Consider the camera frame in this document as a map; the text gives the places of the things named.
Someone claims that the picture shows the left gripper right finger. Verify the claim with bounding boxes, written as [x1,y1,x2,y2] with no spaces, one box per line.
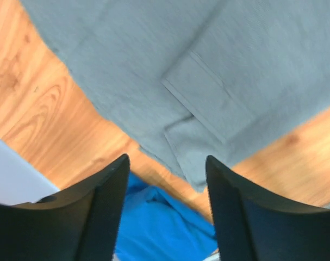
[206,156,330,260]

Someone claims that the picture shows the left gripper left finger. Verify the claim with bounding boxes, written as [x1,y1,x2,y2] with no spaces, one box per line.
[0,154,130,260]

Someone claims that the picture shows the grey shirt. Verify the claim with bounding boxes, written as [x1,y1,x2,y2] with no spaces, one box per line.
[22,1,330,192]

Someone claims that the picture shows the blue t-shirt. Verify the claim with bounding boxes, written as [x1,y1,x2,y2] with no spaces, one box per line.
[115,173,217,260]

